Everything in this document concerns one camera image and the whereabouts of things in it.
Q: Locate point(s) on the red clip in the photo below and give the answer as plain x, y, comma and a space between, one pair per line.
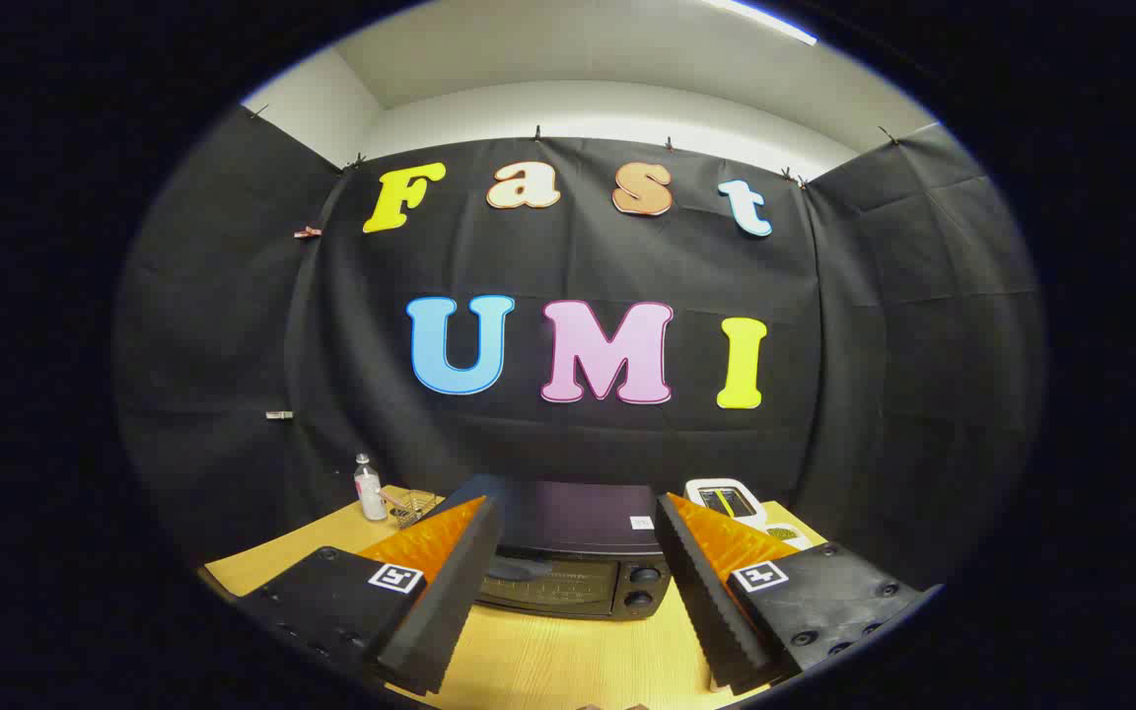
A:
308, 233

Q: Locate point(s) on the white countertop appliance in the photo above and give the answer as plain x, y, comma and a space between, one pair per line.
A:
726, 501

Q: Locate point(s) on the small white tray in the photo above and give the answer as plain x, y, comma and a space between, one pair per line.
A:
787, 534

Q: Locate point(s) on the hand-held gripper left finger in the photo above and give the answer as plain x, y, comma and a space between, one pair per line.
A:
450, 592

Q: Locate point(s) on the black toaster oven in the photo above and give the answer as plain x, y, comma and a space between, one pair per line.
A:
578, 532

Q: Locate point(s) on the clear plastic bottle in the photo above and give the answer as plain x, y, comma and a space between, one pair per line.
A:
370, 493

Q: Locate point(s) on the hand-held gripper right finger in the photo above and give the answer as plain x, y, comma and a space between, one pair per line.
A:
706, 592

